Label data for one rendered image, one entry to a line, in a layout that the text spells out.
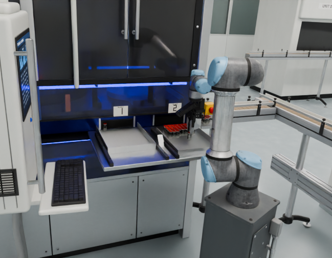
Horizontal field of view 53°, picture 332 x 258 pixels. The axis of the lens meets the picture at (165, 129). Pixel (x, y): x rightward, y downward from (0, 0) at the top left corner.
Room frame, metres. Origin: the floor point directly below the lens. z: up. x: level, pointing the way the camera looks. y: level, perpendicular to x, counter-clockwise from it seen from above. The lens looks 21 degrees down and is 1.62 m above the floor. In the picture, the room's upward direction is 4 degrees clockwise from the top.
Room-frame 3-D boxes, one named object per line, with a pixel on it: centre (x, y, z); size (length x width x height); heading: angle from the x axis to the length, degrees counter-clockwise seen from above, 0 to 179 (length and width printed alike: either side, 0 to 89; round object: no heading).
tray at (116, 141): (1.74, 0.23, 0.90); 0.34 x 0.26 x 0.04; 23
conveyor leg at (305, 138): (2.18, -0.99, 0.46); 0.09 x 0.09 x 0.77; 23
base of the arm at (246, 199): (1.33, -0.38, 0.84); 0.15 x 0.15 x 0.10
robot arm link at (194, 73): (1.80, -0.16, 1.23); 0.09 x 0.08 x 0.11; 10
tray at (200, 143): (1.77, -0.13, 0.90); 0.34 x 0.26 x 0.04; 22
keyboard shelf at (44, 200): (1.35, 0.50, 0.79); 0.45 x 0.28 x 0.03; 16
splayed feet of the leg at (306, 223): (2.18, -0.99, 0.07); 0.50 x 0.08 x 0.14; 113
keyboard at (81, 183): (1.37, 0.44, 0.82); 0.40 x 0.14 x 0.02; 16
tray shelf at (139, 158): (1.74, 0.05, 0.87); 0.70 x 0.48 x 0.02; 113
